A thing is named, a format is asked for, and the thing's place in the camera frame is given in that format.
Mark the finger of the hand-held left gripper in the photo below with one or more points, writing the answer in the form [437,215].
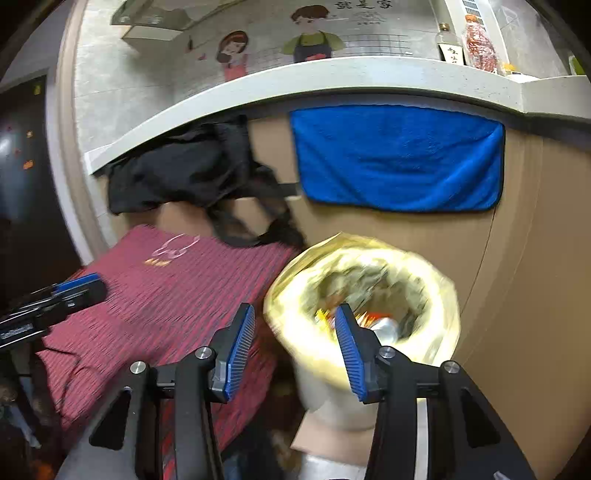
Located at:
[83,297]
[76,284]

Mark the brown paper bag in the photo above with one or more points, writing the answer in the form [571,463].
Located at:
[369,281]

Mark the white water heater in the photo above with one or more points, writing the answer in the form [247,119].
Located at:
[452,18]

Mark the white stone countertop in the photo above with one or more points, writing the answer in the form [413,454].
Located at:
[369,76]

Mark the white label sauce bottle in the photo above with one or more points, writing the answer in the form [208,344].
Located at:
[450,53]

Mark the green and white cloth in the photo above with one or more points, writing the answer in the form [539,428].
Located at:
[576,65]

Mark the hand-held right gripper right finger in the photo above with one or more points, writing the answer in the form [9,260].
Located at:
[348,360]

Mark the small yellow lid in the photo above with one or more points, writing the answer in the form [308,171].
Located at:
[510,69]

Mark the glass range hood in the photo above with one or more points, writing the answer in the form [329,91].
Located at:
[152,23]

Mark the black fabric bag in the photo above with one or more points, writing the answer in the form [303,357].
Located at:
[184,175]

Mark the yellow plastic bin liner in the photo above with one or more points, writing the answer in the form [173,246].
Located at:
[295,332]

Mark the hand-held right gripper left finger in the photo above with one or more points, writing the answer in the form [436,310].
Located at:
[240,355]

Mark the cardboard box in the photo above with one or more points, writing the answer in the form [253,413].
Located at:
[323,438]

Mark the clear plastic wrapper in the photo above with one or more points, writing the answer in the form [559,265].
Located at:
[173,251]

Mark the crumpled silver packet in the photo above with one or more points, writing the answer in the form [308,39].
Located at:
[385,330]

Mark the red plaid cloth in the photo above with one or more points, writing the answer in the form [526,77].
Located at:
[161,314]

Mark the blue towel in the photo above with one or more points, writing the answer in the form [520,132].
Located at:
[392,161]

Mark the black refrigerator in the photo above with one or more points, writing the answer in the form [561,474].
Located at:
[23,184]

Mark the white trash bin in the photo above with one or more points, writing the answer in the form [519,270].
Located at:
[323,401]

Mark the cartoon couple wall sticker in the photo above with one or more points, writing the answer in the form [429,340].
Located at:
[309,41]

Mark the plastic bottle of red chilies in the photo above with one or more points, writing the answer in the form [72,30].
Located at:
[480,46]

